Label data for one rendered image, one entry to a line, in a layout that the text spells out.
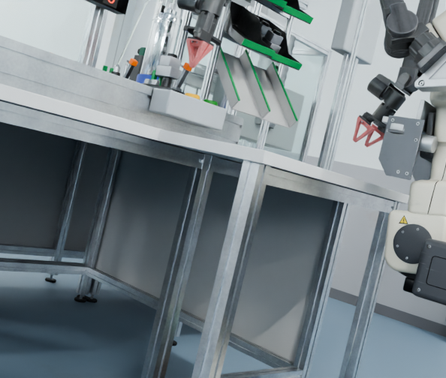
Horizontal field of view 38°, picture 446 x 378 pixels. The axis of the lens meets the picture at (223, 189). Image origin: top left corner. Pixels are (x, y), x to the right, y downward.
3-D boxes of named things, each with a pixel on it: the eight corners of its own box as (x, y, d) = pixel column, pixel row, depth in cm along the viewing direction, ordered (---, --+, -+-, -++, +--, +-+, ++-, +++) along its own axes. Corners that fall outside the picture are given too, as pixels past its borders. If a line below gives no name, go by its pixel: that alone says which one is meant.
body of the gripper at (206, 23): (181, 31, 175) (189, 6, 175) (203, 45, 183) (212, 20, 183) (197, 34, 171) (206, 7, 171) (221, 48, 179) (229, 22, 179)
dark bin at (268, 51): (272, 58, 205) (283, 37, 203) (241, 45, 198) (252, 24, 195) (233, 25, 225) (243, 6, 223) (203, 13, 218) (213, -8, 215)
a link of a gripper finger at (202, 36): (172, 59, 176) (182, 27, 176) (188, 68, 181) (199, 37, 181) (189, 63, 171) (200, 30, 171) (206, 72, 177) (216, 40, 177)
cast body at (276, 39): (277, 55, 220) (287, 37, 217) (267, 51, 217) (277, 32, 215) (265, 45, 226) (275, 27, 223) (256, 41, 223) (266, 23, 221)
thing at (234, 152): (407, 204, 210) (409, 195, 210) (262, 163, 137) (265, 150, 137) (238, 166, 251) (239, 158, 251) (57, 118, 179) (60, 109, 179)
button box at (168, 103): (222, 130, 173) (227, 109, 172) (165, 113, 157) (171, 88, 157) (204, 127, 177) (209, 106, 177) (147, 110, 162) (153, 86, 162)
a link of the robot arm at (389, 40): (433, 33, 157) (430, 46, 162) (408, 7, 161) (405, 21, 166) (402, 51, 156) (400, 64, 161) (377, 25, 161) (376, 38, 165)
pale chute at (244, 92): (262, 118, 205) (270, 109, 202) (230, 109, 197) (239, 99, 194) (239, 58, 220) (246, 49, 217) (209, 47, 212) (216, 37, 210)
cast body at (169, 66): (179, 80, 187) (185, 57, 187) (169, 76, 184) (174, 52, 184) (161, 78, 193) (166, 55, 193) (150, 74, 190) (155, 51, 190)
